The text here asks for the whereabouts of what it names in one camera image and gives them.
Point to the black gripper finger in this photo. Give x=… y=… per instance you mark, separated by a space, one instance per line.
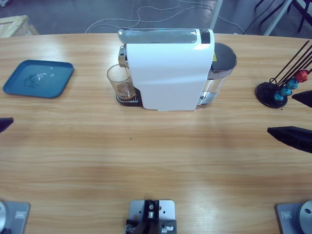
x=306 y=98
x=295 y=136
x=5 y=123

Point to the clear drinking glass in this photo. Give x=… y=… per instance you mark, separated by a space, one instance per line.
x=119 y=78

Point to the silver coffee machine lever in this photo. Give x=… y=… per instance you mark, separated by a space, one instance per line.
x=156 y=36

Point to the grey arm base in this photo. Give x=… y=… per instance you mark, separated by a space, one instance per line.
x=290 y=217
x=14 y=217

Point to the blue coffee capsule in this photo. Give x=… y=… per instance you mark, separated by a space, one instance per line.
x=285 y=91
x=278 y=97
x=292 y=83

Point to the red coffee capsule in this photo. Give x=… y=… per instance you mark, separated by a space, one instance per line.
x=302 y=75

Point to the white capsule coffee machine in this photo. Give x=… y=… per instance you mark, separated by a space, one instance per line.
x=165 y=78

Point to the black capsule holder with rods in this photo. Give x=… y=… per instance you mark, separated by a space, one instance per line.
x=264 y=93

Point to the teal square plastic tray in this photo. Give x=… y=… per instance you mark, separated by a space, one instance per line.
x=22 y=78

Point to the clear water tank black lid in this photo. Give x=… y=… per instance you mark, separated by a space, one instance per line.
x=224 y=57

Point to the light wooden crate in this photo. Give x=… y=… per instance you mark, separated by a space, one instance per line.
x=14 y=25

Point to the white table leg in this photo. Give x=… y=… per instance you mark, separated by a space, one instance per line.
x=215 y=14

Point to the black chair frame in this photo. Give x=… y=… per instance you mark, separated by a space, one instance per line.
x=303 y=19

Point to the grey camera mount dark post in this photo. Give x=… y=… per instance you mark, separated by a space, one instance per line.
x=136 y=209

